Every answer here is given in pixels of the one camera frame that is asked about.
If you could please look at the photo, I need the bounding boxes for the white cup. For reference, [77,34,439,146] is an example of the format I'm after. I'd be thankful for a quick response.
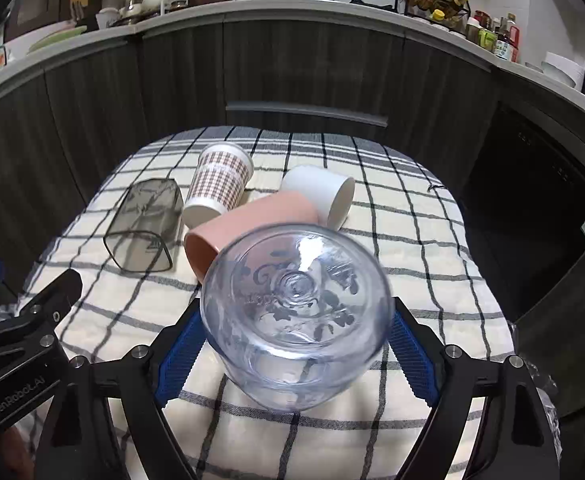
[280,165,356,231]

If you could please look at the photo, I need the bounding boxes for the clear printed glass cup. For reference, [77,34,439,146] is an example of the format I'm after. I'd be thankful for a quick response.
[200,224,395,411]

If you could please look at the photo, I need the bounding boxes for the checked tablecloth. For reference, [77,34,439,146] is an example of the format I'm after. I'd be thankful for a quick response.
[12,126,518,480]

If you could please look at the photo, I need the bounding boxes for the pink cup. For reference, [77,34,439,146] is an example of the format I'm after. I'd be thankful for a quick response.
[183,191,323,282]

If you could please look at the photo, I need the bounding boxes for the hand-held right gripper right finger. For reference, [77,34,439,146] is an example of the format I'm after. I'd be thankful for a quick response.
[389,295,561,480]

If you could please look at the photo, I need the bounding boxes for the dark sauce bottle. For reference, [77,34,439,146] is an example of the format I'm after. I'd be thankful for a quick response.
[495,15,521,63]

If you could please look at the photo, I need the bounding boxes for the stack of white bowls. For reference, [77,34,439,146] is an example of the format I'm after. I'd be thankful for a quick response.
[539,51,585,92]

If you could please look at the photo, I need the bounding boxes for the plaid paper cup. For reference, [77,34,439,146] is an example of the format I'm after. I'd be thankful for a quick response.
[181,142,256,229]

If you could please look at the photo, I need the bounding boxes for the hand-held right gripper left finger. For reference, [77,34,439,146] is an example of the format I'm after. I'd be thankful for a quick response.
[33,301,208,480]

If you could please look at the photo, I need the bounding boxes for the black built-in dishwasher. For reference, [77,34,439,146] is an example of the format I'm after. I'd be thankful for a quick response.
[459,100,585,322]

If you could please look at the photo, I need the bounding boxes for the green plate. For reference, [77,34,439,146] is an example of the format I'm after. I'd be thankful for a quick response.
[27,25,89,54]

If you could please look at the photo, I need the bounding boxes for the grey translucent square cup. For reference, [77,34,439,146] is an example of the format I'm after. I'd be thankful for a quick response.
[103,177,183,273]

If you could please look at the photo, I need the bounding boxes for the grey cabinet handle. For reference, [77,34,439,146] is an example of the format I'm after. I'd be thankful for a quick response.
[225,101,389,129]

